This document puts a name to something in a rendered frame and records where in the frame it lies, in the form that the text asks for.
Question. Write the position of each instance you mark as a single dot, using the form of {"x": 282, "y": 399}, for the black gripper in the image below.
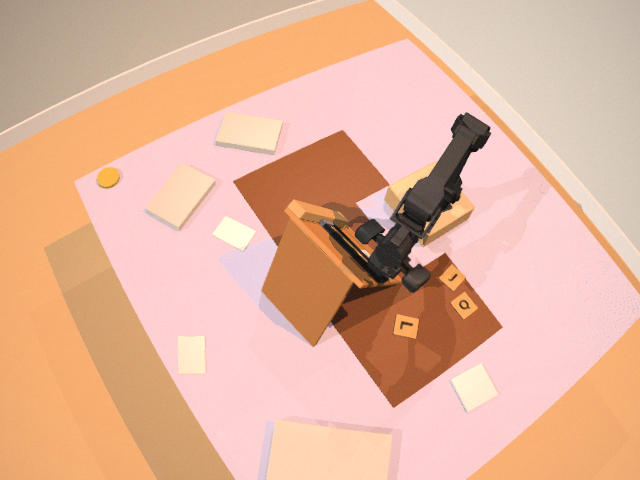
{"x": 414, "y": 278}

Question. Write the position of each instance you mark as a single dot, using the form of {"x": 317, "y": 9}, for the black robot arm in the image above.
{"x": 429, "y": 197}

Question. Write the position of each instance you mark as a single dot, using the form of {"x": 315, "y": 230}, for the orange flat disc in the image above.
{"x": 108, "y": 177}

